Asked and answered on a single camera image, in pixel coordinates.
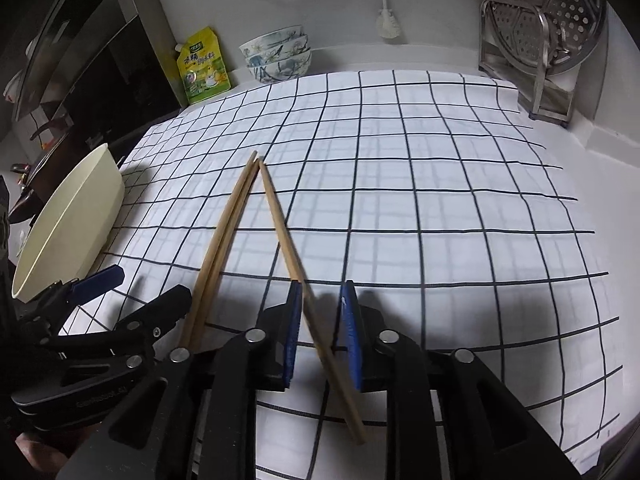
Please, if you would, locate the yellow seasoning pouch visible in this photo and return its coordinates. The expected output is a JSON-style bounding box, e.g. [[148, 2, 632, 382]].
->
[[175, 27, 232, 106]]

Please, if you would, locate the cream plastic container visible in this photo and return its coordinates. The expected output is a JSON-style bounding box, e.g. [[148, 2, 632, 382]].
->
[[11, 142, 126, 303]]

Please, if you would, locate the dark cooking pan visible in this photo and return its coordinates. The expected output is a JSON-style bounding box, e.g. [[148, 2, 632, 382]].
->
[[7, 120, 126, 223]]

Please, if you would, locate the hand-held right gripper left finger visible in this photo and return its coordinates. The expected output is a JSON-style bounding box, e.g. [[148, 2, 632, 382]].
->
[[55, 280, 306, 480]]

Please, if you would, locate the floral ceramic bowl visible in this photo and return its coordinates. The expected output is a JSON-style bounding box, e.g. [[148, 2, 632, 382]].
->
[[239, 25, 307, 58], [244, 42, 312, 68], [247, 52, 313, 86]]

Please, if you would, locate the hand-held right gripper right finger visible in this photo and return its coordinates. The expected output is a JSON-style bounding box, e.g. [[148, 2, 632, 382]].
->
[[340, 280, 586, 480]]

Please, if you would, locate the metal dish rack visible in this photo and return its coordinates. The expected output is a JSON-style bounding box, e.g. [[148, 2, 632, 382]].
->
[[478, 0, 573, 126]]

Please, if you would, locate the tan wooden chopstick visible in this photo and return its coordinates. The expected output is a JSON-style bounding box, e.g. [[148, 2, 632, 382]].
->
[[177, 150, 258, 348], [190, 160, 262, 353], [255, 157, 368, 445]]

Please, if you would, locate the white black checked tablecloth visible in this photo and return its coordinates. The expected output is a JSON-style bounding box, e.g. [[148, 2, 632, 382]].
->
[[55, 70, 626, 480]]

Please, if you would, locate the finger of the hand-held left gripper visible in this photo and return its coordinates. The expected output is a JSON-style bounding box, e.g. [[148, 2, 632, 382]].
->
[[50, 285, 193, 357], [19, 265, 126, 333]]

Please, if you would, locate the perforated metal steamer plate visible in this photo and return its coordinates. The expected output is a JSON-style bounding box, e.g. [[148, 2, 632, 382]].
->
[[487, 0, 603, 76]]

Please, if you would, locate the black range hood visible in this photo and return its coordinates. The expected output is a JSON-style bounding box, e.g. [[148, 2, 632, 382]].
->
[[10, 0, 181, 121]]

